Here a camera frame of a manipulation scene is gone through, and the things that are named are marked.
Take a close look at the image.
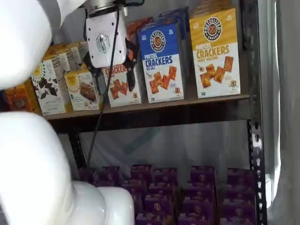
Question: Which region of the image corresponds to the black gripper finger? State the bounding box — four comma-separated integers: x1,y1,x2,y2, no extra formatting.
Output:
82,50,105,97
124,37,139,93

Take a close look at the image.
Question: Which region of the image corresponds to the particle board shelf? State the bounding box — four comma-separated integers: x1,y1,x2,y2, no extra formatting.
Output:
43,88,250,120

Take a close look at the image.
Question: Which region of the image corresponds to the Simple Mills almond bars box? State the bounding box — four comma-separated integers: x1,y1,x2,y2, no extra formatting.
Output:
64,69,102,112
70,62,92,73

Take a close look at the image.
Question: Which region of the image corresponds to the blue pretzel crackers box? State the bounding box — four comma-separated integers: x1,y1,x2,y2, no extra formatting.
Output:
158,6,191,78
137,22,186,104

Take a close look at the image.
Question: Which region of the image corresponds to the black cable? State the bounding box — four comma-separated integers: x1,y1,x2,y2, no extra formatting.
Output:
86,4,124,168

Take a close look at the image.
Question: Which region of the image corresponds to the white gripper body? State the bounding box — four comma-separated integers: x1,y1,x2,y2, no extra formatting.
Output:
85,10,129,69

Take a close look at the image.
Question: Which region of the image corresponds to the purple Annie's box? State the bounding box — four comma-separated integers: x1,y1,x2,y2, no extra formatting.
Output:
182,196,216,216
130,164,153,182
121,179,149,200
153,167,178,186
148,182,176,199
190,165,217,186
178,212,215,225
186,182,215,200
225,185,256,202
101,165,122,187
219,217,257,225
227,167,255,188
144,194,174,214
135,212,166,225
222,198,256,218

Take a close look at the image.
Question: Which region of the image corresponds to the orange pretzel crackers box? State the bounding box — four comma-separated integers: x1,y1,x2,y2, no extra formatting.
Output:
103,22,143,108
127,17,152,30

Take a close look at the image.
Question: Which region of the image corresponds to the dark orange snack box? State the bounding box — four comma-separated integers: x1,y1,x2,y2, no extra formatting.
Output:
4,79,42,114

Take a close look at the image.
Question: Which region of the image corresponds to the white cracker box right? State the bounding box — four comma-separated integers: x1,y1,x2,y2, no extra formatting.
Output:
189,8,241,99

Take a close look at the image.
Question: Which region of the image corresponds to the Simple Mills Sweet Thins box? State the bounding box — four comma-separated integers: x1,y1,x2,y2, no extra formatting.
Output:
31,58,71,117
50,42,89,65
41,52,71,76
45,46,82,71

